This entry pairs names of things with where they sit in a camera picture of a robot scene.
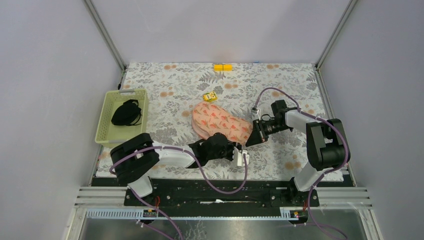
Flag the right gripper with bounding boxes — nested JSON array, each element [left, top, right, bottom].
[[245, 118, 291, 148]]

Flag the pink floral mesh laundry bag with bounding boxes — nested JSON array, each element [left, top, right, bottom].
[[191, 101, 253, 145]]

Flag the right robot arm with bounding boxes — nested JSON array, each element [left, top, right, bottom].
[[245, 100, 351, 206]]

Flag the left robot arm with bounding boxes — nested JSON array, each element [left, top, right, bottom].
[[109, 133, 250, 206]]

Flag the black bra in basket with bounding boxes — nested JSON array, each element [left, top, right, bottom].
[[111, 99, 143, 127]]

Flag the yellow owl toy block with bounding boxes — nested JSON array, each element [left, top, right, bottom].
[[202, 92, 218, 102]]

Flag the yellow block right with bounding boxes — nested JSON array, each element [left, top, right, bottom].
[[222, 64, 233, 72]]

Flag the yellow block left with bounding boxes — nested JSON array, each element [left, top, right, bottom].
[[213, 64, 224, 72]]

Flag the floral tablecloth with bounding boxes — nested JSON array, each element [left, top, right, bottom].
[[94, 62, 345, 182]]

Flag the pale green plastic basket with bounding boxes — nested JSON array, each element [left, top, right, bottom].
[[95, 88, 149, 148]]

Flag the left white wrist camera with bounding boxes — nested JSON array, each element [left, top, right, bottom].
[[233, 147, 250, 167]]

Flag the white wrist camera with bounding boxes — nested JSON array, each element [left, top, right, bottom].
[[233, 147, 250, 167], [250, 107, 261, 121]]

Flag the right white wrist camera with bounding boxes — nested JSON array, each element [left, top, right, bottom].
[[250, 107, 261, 121]]

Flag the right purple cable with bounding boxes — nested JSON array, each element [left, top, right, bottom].
[[253, 87, 351, 240]]

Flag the purple cable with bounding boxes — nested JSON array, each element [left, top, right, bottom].
[[109, 145, 249, 240], [253, 87, 351, 240]]

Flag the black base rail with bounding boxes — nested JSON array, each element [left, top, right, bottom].
[[143, 178, 320, 217]]

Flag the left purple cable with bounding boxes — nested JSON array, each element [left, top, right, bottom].
[[109, 145, 249, 240]]

